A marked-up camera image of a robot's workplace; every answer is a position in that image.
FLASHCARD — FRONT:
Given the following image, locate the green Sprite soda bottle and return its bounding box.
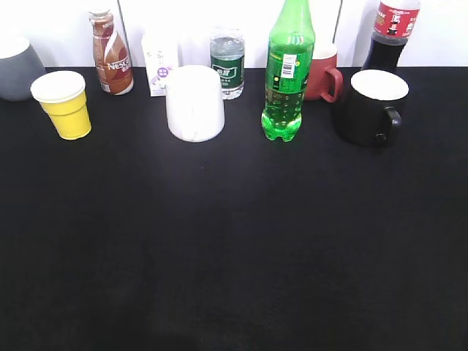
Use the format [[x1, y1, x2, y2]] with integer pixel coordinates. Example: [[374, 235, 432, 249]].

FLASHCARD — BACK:
[[261, 0, 316, 142]]

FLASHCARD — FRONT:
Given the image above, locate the cola bottle red label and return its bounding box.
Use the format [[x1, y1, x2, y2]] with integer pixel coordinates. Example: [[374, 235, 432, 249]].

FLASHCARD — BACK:
[[361, 0, 421, 73]]

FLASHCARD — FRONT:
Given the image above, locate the clear Cestbon water bottle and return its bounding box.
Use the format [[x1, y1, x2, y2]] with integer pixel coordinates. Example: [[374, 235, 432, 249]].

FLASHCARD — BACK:
[[210, 26, 245, 99]]

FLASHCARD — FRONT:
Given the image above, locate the small white milk carton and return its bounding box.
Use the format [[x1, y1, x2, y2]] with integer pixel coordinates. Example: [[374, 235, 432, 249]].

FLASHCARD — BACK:
[[141, 32, 179, 97]]

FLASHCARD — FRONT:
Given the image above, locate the grey round cup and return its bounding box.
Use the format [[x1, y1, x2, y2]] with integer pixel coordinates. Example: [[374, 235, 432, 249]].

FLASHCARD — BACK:
[[1, 34, 46, 102]]

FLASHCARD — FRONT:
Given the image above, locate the black mug with handle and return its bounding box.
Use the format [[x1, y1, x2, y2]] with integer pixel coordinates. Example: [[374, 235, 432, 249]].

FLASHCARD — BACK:
[[333, 69, 410, 148]]

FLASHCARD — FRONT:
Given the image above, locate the red mug with handle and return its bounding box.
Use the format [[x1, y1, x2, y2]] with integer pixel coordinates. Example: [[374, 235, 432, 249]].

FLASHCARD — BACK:
[[304, 43, 344, 103]]

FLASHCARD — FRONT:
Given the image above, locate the brown Nescafe coffee bottle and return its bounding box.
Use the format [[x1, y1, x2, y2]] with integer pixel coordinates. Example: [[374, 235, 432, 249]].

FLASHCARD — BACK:
[[89, 9, 134, 96]]

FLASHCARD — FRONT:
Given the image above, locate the white ceramic cup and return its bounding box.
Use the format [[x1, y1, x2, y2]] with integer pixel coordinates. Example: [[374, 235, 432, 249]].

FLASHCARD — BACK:
[[165, 65, 224, 143]]

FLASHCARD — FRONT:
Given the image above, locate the yellow paper cup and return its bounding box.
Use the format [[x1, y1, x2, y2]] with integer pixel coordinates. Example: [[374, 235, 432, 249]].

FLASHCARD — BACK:
[[30, 70, 91, 140]]

